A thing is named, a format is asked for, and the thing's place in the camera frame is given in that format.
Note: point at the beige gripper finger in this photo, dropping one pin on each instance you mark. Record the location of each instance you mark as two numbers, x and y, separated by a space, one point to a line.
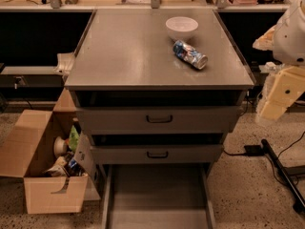
266 41
281 90

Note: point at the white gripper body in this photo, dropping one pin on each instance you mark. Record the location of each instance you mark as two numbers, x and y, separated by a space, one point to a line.
290 38

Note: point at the blue silver redbull can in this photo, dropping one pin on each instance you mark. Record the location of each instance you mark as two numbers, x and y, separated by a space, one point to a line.
190 55

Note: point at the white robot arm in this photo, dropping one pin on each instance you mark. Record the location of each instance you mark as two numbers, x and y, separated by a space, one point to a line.
286 39

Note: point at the grey drawer cabinet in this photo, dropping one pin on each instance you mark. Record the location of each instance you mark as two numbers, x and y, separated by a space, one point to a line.
127 60

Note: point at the grey top drawer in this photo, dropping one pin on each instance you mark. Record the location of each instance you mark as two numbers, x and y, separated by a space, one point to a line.
157 120

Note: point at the grey open bottom drawer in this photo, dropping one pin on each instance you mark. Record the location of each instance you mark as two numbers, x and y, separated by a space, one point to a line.
157 196

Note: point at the grey middle drawer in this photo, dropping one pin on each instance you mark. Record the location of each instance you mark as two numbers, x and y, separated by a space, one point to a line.
151 154

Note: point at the black power adapter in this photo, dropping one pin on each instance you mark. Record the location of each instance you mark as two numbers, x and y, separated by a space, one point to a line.
253 150

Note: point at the white ceramic bowl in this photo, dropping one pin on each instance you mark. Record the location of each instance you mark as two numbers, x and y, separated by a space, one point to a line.
181 28

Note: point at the green snack bag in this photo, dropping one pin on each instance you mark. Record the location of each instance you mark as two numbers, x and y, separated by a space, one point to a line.
73 139

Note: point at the white round object in box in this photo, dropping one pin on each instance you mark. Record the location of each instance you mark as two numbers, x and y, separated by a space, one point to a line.
60 147

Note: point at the open cardboard box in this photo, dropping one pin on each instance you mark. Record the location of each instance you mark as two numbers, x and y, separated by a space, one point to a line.
29 151

